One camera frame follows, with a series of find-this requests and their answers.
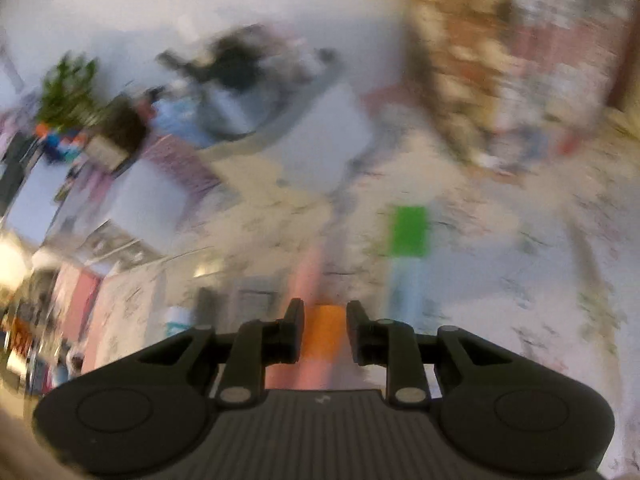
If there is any pink perforated pen holder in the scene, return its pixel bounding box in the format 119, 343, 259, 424
142, 137, 221, 196

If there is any green capped highlighter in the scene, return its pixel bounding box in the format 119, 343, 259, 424
387, 205, 431, 321

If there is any clear drawer organiser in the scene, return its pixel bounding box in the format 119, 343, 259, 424
75, 220, 161, 273

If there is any cat illustrated cover book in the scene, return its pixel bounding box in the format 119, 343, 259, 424
407, 0, 511, 171

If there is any colourful block toy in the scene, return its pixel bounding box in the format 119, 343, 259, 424
35, 125, 83, 161

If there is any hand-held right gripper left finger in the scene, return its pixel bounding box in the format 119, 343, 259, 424
135, 298, 306, 408

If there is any dark plant pot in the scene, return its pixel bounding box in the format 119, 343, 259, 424
85, 100, 148, 173

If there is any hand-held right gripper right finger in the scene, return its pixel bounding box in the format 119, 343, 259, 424
346, 300, 512, 408

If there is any white pen holder grey rim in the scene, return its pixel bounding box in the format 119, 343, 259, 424
197, 50, 373, 196

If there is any floral tablecloth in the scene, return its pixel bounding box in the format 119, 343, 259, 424
80, 110, 640, 480

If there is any orange marker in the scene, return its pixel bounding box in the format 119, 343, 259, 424
285, 245, 348, 391

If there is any white box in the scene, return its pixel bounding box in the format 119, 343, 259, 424
107, 165, 193, 256

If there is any green plant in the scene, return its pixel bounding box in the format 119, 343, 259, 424
40, 57, 101, 126

